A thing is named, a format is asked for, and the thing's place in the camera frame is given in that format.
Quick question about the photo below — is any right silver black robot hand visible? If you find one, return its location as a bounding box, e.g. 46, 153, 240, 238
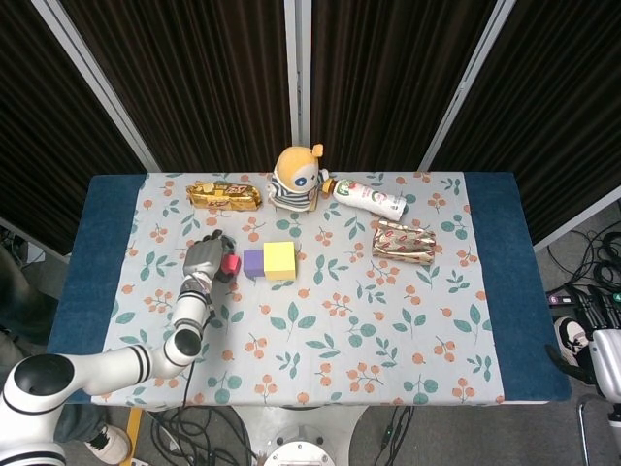
543, 283, 621, 397

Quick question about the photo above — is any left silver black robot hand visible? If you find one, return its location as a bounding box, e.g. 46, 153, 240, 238
182, 229, 239, 283

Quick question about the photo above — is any purple cube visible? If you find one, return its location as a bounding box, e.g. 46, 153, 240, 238
243, 249, 267, 281

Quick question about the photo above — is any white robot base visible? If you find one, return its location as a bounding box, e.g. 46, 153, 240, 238
231, 405, 371, 466

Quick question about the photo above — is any black white sneaker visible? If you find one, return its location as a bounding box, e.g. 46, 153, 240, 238
554, 316, 591, 368

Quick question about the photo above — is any gold bread snack package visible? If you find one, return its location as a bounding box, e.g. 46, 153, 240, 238
185, 180, 264, 214

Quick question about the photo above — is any large yellow cube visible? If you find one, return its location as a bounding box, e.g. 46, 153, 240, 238
263, 241, 298, 282

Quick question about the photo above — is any black power strip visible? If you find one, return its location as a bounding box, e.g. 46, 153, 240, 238
546, 289, 621, 308

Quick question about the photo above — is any yellow plush toy striped shirt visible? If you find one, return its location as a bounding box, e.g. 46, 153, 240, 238
265, 143, 332, 213

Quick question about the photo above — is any floral fruit print tablecloth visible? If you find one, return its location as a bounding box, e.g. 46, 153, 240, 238
90, 171, 507, 407

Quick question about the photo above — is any blue table cover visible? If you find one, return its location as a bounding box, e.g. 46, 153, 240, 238
46, 172, 572, 405

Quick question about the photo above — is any white bottle yellow cap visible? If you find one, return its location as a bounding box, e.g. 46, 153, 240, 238
321, 177, 407, 222

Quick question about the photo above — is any dark pleated partition panel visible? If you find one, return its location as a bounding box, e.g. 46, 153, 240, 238
295, 0, 515, 171
419, 0, 621, 251
0, 0, 149, 256
33, 0, 311, 174

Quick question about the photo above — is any gold red foil bag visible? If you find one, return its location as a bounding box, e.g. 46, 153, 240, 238
371, 218, 437, 266

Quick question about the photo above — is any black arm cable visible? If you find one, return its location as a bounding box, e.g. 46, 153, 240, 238
180, 359, 196, 424

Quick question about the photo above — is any black cable green light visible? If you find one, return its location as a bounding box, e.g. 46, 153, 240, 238
377, 405, 414, 460

